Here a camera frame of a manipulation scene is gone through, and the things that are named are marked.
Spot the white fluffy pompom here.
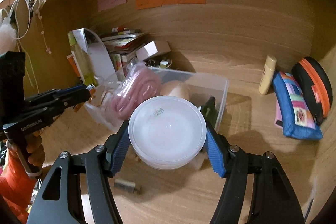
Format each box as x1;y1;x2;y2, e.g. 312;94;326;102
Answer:
0;24;16;54

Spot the cream tub with lid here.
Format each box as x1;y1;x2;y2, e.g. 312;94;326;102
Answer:
160;80;190;101

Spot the blue patchwork pouch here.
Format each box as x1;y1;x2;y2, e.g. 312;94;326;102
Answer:
272;72;322;140

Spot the small white cardboard box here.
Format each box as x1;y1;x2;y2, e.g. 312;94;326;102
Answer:
135;40;171;61

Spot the green pump bottle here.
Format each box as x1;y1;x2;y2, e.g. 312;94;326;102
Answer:
198;96;218;129

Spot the pink cable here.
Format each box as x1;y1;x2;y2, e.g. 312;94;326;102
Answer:
109;62;163;121

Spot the left hand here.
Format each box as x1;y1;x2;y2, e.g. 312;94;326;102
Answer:
6;130;46;169

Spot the clear plastic storage bin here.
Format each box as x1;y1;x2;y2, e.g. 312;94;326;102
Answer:
84;67;228;132

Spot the stack of books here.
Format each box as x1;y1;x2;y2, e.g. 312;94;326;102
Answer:
101;29;149;71

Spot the black orange round case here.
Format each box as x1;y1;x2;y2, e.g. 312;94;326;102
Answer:
291;56;333;126

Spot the cream yellow tube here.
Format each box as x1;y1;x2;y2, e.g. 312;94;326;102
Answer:
259;55;277;95

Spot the round white plastic container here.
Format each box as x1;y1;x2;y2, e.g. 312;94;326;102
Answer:
128;96;207;170

